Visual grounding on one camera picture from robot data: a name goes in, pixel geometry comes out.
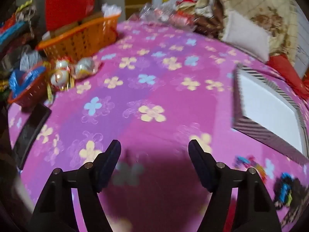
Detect brown cardboard box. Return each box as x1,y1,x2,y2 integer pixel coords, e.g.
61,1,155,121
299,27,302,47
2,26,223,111
48,12,104,38

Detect orange plastic basket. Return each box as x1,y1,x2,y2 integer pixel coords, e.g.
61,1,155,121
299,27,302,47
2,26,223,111
37,13,121,62

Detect white pillow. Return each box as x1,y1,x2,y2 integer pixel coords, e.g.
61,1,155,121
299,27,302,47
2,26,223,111
221,11,271,62

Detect floral quilt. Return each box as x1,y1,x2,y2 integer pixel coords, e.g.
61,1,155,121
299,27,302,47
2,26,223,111
195,0,300,61

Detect white gold ornament ball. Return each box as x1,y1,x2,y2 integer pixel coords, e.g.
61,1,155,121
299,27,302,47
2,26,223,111
55,59,71,72
50,70,70,90

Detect blue foil packet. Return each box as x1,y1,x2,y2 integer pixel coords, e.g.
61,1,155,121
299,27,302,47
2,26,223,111
10,65,46,92

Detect striped box with white lining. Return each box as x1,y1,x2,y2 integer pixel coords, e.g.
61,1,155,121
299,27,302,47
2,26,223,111
232,64,309,165

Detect pink floral bedsheet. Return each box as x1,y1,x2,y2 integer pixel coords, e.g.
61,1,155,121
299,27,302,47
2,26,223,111
7,19,309,232

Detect clear plastic wrapped bundle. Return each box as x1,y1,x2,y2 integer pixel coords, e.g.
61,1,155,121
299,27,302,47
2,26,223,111
139,2,196,27

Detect pile of colourful foil packets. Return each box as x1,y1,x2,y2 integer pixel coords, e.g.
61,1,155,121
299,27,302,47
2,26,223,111
0,1,37,51

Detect blue bead bracelet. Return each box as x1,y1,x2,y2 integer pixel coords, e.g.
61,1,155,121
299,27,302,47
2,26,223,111
275,173,296,205

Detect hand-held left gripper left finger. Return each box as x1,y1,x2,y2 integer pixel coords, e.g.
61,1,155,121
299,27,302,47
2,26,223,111
29,139,122,232

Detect colourful bead bracelet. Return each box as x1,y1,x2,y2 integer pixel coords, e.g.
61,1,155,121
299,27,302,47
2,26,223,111
233,156,267,182

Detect small red basket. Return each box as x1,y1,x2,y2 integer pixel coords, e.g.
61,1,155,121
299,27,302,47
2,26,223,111
7,68,49,108

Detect white plastic wrapping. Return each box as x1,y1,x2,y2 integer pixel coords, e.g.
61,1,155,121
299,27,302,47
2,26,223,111
101,3,122,17

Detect silver ornament ball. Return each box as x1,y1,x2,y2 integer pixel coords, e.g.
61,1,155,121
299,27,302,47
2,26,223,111
74,57,95,78

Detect dark brown scrunchie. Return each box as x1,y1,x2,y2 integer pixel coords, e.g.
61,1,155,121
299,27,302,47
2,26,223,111
273,177,307,223

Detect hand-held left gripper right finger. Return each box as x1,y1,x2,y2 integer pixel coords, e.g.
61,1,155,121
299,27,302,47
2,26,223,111
188,139,282,232

